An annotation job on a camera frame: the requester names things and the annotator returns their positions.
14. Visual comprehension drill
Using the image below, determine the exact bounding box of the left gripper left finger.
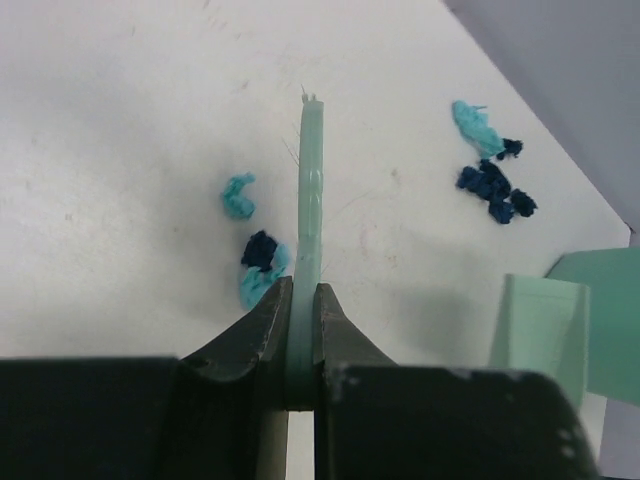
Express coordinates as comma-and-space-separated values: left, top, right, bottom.
159, 277, 293, 479

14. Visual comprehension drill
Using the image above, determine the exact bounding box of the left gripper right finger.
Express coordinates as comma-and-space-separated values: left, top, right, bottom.
313, 284, 599, 479

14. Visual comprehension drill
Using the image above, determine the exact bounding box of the green hand brush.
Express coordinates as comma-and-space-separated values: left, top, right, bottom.
267, 85, 326, 480

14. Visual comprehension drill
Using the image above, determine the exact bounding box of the green dustpan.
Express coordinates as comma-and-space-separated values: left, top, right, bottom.
489, 274, 591, 410

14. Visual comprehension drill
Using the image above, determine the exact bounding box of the light blue scrap centre-left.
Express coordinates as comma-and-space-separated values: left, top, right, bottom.
220, 172, 291, 310

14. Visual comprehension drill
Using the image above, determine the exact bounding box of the dark blue scrap right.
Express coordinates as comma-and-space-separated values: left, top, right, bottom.
510, 189, 538, 218

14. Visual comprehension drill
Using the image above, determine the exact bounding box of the dark blue scrap cluster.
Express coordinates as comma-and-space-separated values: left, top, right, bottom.
456, 159, 515, 225

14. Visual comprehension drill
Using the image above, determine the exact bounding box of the green plastic waste bin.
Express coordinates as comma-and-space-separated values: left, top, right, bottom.
547, 247, 639, 405

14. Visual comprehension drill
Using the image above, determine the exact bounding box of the dark blue scrap top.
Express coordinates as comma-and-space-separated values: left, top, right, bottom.
496, 138, 524, 161

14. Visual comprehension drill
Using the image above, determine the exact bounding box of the light blue scrap top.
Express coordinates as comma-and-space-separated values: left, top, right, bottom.
451, 100, 504, 159

